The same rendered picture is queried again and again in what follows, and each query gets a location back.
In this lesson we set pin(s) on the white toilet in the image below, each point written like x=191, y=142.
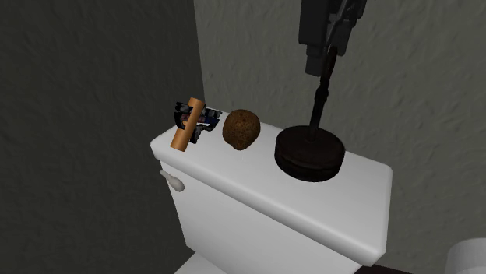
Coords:
x=265, y=212

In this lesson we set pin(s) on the black and blue toy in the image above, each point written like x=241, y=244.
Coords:
x=207, y=119

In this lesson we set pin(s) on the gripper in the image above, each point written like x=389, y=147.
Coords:
x=313, y=21

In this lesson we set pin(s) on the brown cardboard tube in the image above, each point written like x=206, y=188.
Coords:
x=187, y=125

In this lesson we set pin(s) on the dark brown plunger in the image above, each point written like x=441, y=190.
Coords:
x=309, y=153

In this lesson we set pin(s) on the brown potato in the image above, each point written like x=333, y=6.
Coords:
x=241, y=129

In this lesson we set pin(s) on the white cylinder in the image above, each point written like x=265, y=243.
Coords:
x=469, y=260

